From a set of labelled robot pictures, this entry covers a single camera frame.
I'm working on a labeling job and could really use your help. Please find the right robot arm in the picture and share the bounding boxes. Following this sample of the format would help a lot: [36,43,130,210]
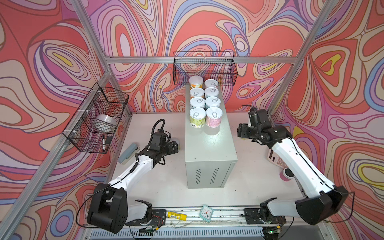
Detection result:
[237,107,349,226]

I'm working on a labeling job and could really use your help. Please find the grey stapler box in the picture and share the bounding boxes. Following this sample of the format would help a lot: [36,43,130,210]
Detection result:
[118,143,140,165]

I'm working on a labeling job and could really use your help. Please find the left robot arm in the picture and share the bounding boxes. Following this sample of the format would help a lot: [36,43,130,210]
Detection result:
[87,132,179,234]

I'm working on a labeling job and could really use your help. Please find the pink flower label can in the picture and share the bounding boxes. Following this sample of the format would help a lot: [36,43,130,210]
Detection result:
[204,79,219,89]

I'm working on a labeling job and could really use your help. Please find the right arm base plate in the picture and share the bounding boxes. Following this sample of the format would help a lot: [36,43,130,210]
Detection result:
[243,207,287,225]

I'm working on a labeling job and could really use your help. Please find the teal alarm clock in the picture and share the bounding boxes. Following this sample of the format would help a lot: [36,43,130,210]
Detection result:
[199,205,214,223]

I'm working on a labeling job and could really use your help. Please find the pink calculator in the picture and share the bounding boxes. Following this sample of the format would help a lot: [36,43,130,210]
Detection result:
[267,149,288,169]

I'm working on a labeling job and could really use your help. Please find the pink round speaker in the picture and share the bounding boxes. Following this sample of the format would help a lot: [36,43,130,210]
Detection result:
[280,168,295,182]

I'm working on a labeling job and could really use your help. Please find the back black wire basket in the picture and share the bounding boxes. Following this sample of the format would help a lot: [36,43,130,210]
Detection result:
[173,50,238,86]

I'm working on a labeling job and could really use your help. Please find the can hidden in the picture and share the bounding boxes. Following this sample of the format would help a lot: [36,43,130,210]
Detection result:
[189,108,206,128]

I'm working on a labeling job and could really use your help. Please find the left black wire basket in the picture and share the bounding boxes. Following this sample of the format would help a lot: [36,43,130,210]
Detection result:
[63,83,129,154]

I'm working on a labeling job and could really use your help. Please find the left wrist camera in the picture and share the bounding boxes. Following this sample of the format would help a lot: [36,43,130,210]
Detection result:
[154,129,165,136]

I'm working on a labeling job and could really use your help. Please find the grey metal cabinet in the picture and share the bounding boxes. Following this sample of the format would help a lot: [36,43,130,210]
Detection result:
[184,87,238,189]

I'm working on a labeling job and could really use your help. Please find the teal label can front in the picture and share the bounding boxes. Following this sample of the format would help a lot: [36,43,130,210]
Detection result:
[205,87,220,98]

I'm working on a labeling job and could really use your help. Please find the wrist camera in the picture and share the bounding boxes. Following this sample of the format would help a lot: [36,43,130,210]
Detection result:
[248,110,257,127]
[154,129,165,136]

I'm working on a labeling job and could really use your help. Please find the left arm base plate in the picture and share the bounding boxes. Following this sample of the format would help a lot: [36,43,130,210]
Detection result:
[125,209,167,227]

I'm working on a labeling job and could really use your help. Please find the teal label can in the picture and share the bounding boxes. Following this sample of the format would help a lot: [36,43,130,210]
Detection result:
[205,87,220,98]
[205,96,221,109]

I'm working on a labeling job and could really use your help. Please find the orange label can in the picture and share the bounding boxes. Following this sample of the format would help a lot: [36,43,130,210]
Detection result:
[189,76,204,89]

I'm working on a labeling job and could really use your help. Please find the yellow label tube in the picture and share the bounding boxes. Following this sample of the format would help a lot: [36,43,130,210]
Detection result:
[167,211,187,221]

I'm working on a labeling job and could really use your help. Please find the black wire basket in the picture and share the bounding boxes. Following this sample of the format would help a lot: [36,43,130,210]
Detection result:
[63,83,129,154]
[173,50,238,86]

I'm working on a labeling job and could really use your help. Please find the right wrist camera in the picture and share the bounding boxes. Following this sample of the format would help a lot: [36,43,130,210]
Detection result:
[248,110,257,127]

